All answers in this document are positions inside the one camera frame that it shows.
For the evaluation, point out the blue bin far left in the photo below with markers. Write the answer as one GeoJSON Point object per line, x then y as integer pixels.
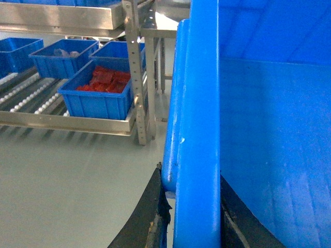
{"type": "Point", "coordinates": [15, 54]}

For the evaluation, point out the blue bin behind red parts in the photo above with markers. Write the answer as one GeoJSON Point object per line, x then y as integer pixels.
{"type": "Point", "coordinates": [113, 55]}

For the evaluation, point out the red parts pile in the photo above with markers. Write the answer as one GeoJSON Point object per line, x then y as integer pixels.
{"type": "Point", "coordinates": [106, 80]}

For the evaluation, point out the steel roller shelf rack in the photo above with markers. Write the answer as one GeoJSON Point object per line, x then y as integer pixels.
{"type": "Point", "coordinates": [147, 25]}

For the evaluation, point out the blue bin with grey item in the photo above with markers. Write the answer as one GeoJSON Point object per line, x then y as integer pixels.
{"type": "Point", "coordinates": [64, 58]}

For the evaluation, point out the large blue plastic crate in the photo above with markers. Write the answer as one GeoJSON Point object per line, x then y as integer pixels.
{"type": "Point", "coordinates": [250, 102]}

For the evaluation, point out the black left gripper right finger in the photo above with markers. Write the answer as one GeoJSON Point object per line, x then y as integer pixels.
{"type": "Point", "coordinates": [239, 227]}

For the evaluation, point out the blue bin with red parts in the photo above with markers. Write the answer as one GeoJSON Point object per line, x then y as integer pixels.
{"type": "Point", "coordinates": [94, 104]}

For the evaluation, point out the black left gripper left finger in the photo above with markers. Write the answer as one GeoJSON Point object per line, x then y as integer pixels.
{"type": "Point", "coordinates": [148, 224]}

